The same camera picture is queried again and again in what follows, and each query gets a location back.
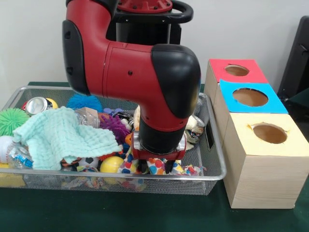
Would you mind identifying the dark green table cloth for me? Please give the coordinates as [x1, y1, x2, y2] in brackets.
[0, 81, 309, 232]
[288, 87, 309, 103]

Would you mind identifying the wooden box with three holes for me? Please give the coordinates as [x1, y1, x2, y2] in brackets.
[204, 58, 309, 210]

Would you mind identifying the crushed silver drink can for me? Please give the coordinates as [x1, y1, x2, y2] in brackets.
[24, 96, 55, 116]

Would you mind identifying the mint green cloth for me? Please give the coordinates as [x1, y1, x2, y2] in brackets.
[12, 106, 123, 171]

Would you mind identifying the blue spiky rubber ball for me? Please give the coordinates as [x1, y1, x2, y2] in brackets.
[66, 93, 103, 113]

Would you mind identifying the white polka dot cloth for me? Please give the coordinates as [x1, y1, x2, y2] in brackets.
[118, 153, 181, 175]

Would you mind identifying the green spiky rubber ball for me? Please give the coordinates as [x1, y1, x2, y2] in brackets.
[0, 107, 30, 137]

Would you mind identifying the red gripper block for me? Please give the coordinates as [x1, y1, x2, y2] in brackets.
[131, 135, 188, 174]

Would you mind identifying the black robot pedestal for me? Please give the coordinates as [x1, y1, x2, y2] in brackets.
[106, 0, 194, 46]

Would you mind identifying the shallow mesh bin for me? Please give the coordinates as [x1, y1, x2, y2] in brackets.
[0, 86, 227, 196]

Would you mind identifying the smooth yellow ball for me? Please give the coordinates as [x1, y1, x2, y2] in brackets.
[99, 156, 124, 174]

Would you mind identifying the purple spiky rubber ball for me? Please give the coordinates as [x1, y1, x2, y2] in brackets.
[99, 115, 131, 145]

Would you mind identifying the cream knitted cloth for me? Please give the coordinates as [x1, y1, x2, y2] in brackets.
[133, 106, 206, 152]

